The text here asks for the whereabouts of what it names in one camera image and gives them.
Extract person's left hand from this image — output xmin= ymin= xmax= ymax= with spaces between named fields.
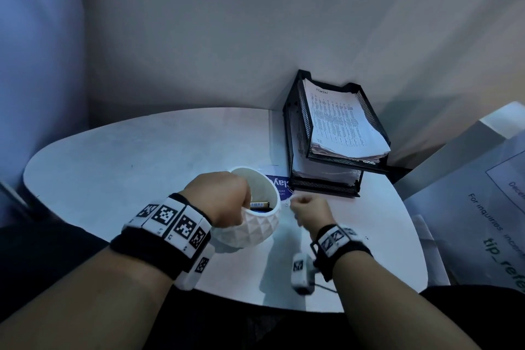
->
xmin=180 ymin=171 xmax=252 ymax=228

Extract person's right hand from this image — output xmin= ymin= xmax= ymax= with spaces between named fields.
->
xmin=290 ymin=194 xmax=337 ymax=242

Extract thin bundle printed sheets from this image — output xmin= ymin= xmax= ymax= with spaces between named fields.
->
xmin=291 ymin=153 xmax=364 ymax=187

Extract white faceted cup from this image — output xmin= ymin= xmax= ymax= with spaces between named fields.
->
xmin=211 ymin=166 xmax=283 ymax=249

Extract neat stack of papers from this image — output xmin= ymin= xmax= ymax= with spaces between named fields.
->
xmin=302 ymin=78 xmax=391 ymax=164

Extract person's right forearm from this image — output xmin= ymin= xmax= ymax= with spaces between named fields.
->
xmin=332 ymin=251 xmax=481 ymax=350

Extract person's left forearm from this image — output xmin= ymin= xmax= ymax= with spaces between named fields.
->
xmin=0 ymin=247 xmax=173 ymax=350

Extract person's black trousers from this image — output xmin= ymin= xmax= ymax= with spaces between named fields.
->
xmin=0 ymin=222 xmax=525 ymax=350

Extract right black marker wristband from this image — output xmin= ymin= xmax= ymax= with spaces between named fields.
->
xmin=310 ymin=224 xmax=374 ymax=283

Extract black marker wristband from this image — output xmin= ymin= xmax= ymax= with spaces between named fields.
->
xmin=109 ymin=192 xmax=213 ymax=281
xmin=310 ymin=224 xmax=374 ymax=283

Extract left black marker wristband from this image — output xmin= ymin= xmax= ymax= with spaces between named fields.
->
xmin=109 ymin=192 xmax=213 ymax=281

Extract black mesh paper tray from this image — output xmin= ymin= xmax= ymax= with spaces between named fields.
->
xmin=283 ymin=69 xmax=411 ymax=199

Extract white box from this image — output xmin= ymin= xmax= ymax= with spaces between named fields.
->
xmin=393 ymin=101 xmax=525 ymax=201

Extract large printed notice poster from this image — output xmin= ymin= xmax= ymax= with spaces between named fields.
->
xmin=404 ymin=130 xmax=525 ymax=293

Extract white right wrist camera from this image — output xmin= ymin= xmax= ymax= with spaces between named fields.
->
xmin=290 ymin=252 xmax=319 ymax=296

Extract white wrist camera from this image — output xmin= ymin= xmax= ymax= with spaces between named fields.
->
xmin=290 ymin=252 xmax=319 ymax=296
xmin=174 ymin=243 xmax=216 ymax=291

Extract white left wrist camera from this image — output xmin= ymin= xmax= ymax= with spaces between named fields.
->
xmin=174 ymin=243 xmax=216 ymax=291

